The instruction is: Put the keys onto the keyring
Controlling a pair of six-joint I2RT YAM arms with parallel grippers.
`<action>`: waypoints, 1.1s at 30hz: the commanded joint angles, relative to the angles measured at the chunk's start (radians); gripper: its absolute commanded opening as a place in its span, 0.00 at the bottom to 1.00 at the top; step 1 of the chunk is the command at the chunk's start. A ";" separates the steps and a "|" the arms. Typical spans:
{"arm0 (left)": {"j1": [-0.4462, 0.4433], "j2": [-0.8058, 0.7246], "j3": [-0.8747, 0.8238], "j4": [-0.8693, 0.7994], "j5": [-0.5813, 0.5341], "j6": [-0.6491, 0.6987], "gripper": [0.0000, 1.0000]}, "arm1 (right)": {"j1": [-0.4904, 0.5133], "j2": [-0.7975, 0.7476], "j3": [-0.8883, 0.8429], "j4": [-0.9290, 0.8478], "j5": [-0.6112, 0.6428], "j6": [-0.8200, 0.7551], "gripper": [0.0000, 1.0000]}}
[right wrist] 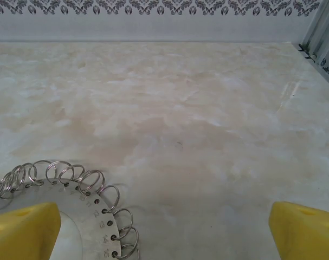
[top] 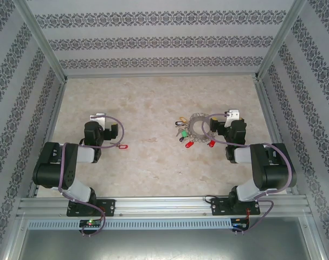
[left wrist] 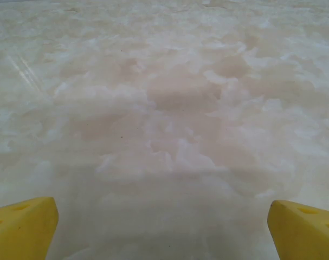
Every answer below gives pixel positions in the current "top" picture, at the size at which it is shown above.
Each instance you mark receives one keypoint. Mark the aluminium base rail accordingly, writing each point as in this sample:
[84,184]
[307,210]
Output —
[164,207]

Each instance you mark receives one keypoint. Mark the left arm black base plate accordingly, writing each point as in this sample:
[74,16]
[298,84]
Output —
[110,208]

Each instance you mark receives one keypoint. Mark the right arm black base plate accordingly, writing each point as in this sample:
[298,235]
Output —
[219,207]

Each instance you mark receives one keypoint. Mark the aluminium side rail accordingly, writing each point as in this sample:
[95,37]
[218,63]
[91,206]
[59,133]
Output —
[55,108]
[266,108]

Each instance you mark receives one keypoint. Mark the grey metal panel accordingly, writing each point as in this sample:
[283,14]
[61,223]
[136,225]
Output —
[164,246]

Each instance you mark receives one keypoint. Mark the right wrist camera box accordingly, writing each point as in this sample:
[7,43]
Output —
[233,113]

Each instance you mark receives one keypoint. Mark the aluminium frame post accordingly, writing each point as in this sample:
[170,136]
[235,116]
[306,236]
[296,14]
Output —
[43,38]
[282,38]

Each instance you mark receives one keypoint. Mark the key with yellow tag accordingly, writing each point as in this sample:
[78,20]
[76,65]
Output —
[182,119]

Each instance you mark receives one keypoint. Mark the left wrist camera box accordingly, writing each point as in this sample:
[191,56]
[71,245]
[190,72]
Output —
[97,116]

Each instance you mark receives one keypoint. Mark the key with green tag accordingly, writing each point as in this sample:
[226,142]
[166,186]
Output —
[184,133]

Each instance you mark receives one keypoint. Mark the key with purple tag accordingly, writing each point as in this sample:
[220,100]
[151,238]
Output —
[181,139]

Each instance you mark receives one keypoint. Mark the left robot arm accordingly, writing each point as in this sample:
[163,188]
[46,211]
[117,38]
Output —
[50,168]

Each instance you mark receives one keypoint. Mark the silver key with red tag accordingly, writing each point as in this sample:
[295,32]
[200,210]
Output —
[123,146]

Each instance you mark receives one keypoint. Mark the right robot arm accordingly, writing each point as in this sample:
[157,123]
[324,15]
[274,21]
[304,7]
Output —
[275,173]

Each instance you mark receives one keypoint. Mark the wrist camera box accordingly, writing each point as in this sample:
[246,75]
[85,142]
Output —
[233,113]
[97,116]

